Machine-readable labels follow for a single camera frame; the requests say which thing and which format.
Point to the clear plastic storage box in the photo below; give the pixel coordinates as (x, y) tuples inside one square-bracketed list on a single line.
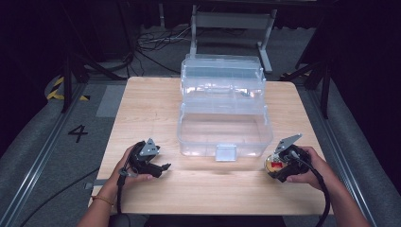
[(225, 126)]

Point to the person's left hand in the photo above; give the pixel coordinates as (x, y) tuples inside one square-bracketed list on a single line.
[(118, 181)]

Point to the black tripod stand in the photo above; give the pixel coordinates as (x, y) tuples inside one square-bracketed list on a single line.
[(318, 75), (74, 72)]

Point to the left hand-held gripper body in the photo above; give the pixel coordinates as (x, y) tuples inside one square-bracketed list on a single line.
[(142, 157)]

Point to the yellow black floor tape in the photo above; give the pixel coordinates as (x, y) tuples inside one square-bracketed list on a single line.
[(56, 90)]

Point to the grey metal table bracket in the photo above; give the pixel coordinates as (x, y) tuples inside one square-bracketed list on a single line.
[(94, 183)]

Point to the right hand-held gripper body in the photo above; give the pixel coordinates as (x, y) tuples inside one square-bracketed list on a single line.
[(294, 164)]

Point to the person's right hand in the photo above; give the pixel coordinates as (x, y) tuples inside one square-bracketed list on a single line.
[(318, 170)]

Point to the person's dark clothing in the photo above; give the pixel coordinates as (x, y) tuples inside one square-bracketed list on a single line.
[(214, 221)]

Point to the white metal stand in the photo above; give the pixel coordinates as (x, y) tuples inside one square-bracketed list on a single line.
[(231, 20)]

